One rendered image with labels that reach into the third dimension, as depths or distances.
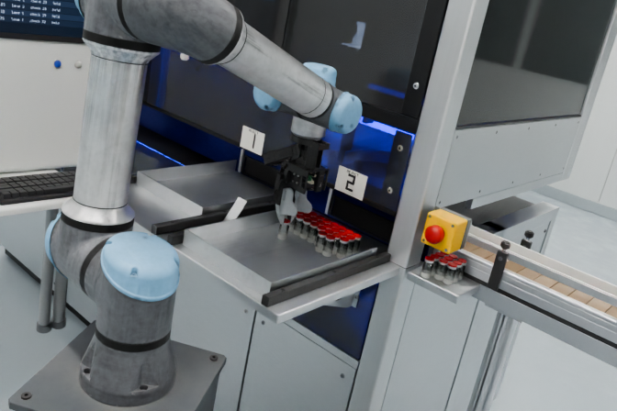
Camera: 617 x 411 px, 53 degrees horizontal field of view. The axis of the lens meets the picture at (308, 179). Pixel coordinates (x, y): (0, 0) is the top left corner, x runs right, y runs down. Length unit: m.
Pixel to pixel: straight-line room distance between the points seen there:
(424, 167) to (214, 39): 0.63
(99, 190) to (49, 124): 0.88
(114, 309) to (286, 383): 0.88
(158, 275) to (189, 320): 1.08
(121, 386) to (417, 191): 0.73
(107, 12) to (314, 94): 0.36
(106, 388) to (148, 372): 0.06
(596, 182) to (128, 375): 5.35
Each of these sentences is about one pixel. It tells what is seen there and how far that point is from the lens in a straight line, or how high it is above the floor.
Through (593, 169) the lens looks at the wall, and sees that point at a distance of 6.04.
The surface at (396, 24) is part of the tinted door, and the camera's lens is 1.42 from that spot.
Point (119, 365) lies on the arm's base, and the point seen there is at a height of 0.85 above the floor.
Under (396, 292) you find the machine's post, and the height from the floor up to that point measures 0.82.
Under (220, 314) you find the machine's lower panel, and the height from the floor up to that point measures 0.48.
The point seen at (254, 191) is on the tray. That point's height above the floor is 0.88.
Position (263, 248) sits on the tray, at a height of 0.88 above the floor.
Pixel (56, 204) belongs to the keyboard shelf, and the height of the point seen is 0.80.
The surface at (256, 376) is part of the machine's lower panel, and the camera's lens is 1.86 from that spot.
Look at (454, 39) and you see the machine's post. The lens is 1.33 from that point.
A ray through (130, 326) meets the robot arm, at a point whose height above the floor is 0.92.
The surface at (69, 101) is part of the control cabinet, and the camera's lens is 1.90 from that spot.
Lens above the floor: 1.44
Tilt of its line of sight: 17 degrees down
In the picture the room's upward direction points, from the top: 11 degrees clockwise
